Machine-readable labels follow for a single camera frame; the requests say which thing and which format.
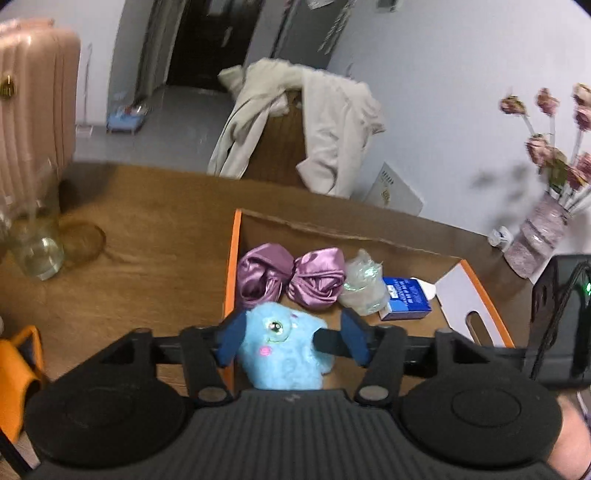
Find blue floor tray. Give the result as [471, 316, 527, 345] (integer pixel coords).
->
[106, 104, 149, 136]

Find blue plush toy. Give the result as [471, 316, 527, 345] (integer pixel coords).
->
[238, 302, 335, 391]

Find white flat board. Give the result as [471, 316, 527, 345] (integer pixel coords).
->
[362, 161, 424, 217]

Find blue tissue packet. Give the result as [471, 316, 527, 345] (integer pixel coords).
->
[379, 276, 437, 322]

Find pink suitcase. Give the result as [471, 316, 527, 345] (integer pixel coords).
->
[0, 18, 81, 199]

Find clear plastic bag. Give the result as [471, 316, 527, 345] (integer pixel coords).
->
[337, 249, 389, 317]

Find person's right forearm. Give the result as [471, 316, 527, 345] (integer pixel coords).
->
[547, 394, 591, 480]

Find dried pink roses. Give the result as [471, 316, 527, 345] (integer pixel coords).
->
[499, 83, 591, 213]

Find dark entrance door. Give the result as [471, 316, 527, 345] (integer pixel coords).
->
[166, 0, 264, 90]

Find orange cardboard box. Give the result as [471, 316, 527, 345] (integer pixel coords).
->
[217, 208, 515, 398]

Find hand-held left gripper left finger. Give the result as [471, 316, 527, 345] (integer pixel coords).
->
[92, 311, 247, 407]

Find grey refrigerator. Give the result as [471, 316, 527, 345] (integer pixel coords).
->
[272, 0, 358, 70]

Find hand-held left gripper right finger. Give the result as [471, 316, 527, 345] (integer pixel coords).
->
[339, 308, 497, 408]

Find glass jar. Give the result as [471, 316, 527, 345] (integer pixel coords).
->
[0, 159, 65, 281]

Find grey room door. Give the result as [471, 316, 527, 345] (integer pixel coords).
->
[134, 0, 181, 100]

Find brown chair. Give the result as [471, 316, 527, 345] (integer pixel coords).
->
[242, 90, 308, 188]

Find purple satin bow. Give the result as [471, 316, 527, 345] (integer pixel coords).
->
[237, 244, 348, 311]

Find folded umbrella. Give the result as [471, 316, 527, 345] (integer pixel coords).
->
[318, 0, 358, 55]

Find pink textured vase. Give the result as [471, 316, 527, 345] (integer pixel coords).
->
[503, 194, 571, 280]

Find beige coat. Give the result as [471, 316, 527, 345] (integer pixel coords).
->
[207, 58, 386, 199]

